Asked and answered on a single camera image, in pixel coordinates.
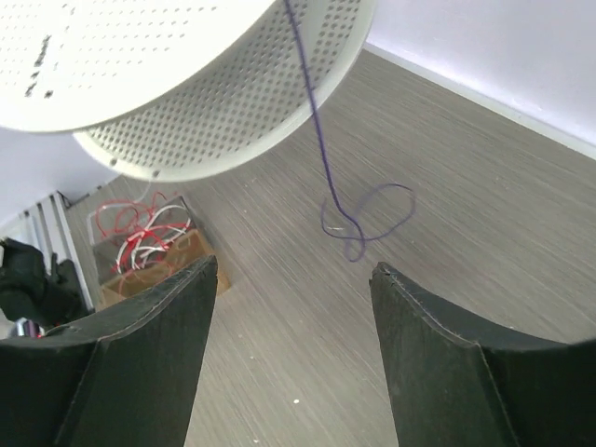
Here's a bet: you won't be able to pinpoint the thin purple wire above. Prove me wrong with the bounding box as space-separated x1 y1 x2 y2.
283 0 416 263

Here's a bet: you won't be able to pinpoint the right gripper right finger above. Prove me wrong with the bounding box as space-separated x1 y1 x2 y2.
370 263 595 447

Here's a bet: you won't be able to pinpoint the white plastic cable spool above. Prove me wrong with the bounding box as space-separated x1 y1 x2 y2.
1 1 376 183

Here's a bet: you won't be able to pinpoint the clear tray red wires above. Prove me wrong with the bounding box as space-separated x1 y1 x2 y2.
88 193 187 248

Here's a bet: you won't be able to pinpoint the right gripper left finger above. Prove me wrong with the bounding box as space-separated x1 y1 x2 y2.
1 255 218 446

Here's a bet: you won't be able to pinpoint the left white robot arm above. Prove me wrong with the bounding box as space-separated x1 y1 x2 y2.
1 237 89 330

